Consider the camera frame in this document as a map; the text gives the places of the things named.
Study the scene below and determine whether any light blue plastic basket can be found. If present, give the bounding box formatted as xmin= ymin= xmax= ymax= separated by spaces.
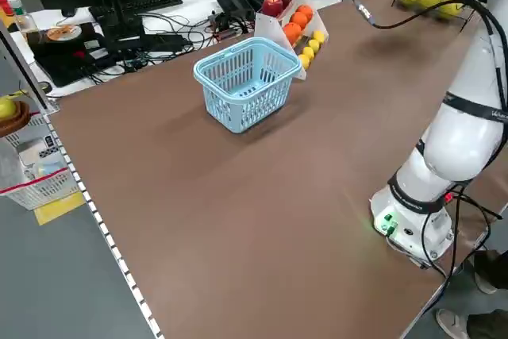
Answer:
xmin=193 ymin=37 xmax=302 ymax=135

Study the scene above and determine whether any white tiered display shelf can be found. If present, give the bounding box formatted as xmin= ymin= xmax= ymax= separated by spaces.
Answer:
xmin=253 ymin=0 xmax=330 ymax=82

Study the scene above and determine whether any black monitor stand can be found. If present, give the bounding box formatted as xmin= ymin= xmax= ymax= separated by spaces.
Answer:
xmin=101 ymin=0 xmax=147 ymax=43

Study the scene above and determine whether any black desk mat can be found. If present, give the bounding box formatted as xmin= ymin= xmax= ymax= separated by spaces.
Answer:
xmin=29 ymin=23 xmax=120 ymax=88

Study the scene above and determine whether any yellow sheet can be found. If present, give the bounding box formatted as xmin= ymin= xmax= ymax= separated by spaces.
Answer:
xmin=33 ymin=191 xmax=87 ymax=226

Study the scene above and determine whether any white plate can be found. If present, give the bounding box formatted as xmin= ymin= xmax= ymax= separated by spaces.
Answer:
xmin=46 ymin=25 xmax=83 ymax=42

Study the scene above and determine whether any brown bowl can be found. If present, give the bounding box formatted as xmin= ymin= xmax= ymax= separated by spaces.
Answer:
xmin=0 ymin=100 xmax=32 ymax=138

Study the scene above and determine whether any person's grey shoe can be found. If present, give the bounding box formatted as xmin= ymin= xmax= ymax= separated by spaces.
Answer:
xmin=474 ymin=270 xmax=498 ymax=295
xmin=435 ymin=308 xmax=472 ymax=339

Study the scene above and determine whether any clear bottle with white cap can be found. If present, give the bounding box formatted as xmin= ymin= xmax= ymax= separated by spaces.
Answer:
xmin=7 ymin=0 xmax=40 ymax=35

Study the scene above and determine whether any person's leg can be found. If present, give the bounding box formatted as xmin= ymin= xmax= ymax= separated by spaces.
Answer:
xmin=466 ymin=249 xmax=508 ymax=339

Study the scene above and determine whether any black base cable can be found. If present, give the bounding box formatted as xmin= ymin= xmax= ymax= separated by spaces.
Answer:
xmin=424 ymin=231 xmax=457 ymax=279
xmin=450 ymin=187 xmax=503 ymax=272

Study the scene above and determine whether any white wire basket red rim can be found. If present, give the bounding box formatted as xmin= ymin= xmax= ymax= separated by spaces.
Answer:
xmin=0 ymin=114 xmax=83 ymax=211

